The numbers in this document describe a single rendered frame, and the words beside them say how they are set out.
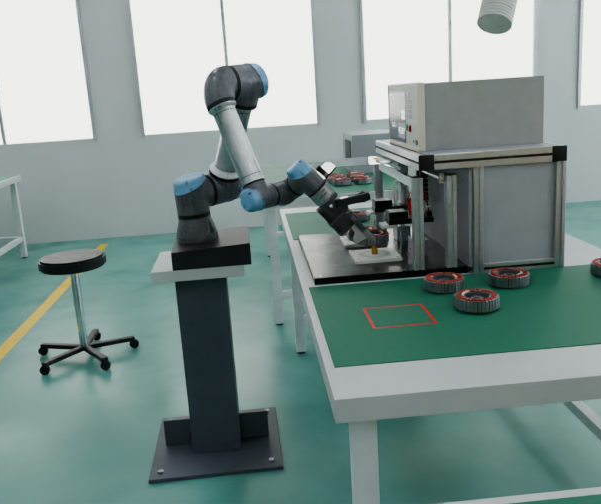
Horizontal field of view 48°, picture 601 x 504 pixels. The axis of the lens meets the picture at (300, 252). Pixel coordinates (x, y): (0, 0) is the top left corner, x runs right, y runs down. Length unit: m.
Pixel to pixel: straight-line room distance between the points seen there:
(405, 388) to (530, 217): 0.95
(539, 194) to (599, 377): 0.83
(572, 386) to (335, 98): 5.73
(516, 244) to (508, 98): 0.44
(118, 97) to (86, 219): 1.26
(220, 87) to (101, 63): 4.85
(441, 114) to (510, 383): 1.00
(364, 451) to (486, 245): 0.92
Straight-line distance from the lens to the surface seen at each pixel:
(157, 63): 6.93
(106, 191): 7.08
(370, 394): 1.33
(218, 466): 2.60
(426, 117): 2.12
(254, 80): 2.29
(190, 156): 6.92
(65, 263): 3.58
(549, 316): 1.76
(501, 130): 2.19
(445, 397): 1.35
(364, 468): 1.43
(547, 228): 2.18
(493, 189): 2.10
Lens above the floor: 1.31
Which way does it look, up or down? 13 degrees down
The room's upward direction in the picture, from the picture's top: 4 degrees counter-clockwise
